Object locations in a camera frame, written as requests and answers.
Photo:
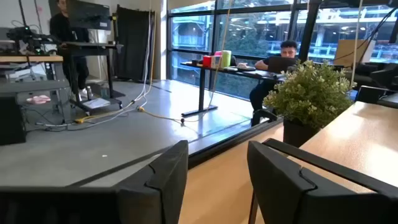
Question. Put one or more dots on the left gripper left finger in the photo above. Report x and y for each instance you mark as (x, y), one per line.
(161, 193)

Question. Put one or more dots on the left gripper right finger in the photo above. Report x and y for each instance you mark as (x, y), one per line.
(280, 186)

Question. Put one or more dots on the black bench robot arm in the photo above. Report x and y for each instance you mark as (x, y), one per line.
(28, 35)

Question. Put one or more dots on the black chair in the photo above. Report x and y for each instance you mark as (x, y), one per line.
(264, 115)

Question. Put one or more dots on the artificial potted plant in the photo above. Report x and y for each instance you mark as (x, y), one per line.
(311, 93)

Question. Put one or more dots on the black desk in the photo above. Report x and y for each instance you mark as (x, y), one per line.
(202, 90)

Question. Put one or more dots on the white papers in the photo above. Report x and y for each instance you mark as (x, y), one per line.
(96, 103)

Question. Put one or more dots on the black laptop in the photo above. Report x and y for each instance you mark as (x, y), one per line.
(281, 64)

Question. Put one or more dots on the bottle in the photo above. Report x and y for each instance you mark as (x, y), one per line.
(89, 92)

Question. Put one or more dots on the person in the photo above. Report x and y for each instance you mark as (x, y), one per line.
(289, 49)
(66, 31)

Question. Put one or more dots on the green cylinder container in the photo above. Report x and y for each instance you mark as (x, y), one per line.
(226, 58)

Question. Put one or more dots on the red cup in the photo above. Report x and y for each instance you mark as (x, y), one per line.
(207, 61)

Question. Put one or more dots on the pink box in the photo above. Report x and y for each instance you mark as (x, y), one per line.
(217, 60)

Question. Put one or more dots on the pink slide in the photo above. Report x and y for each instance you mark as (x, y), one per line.
(45, 98)
(33, 99)

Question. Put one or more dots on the cardboard box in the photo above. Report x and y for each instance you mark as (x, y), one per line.
(351, 53)

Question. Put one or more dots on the black curtain panel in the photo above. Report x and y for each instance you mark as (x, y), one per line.
(133, 43)

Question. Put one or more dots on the black rolling stand cart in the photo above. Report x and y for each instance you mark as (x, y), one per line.
(90, 46)

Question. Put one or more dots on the black computer tower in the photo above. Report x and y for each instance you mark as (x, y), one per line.
(11, 121)

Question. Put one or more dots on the wooden workbench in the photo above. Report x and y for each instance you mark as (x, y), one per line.
(31, 58)

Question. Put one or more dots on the black monitor on stand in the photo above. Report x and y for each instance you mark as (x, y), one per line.
(88, 14)

